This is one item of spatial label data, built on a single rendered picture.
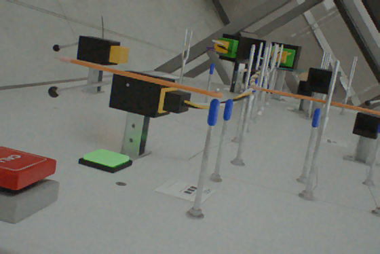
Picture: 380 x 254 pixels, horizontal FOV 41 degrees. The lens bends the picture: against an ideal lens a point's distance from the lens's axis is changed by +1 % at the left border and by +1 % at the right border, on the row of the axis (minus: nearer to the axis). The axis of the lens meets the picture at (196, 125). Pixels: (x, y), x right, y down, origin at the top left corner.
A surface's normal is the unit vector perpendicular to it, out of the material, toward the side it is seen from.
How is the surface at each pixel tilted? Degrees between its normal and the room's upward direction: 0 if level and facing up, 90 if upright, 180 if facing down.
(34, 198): 40
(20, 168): 50
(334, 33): 90
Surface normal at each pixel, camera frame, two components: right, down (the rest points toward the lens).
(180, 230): 0.17, -0.97
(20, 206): 0.95, 0.21
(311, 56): -0.33, 0.03
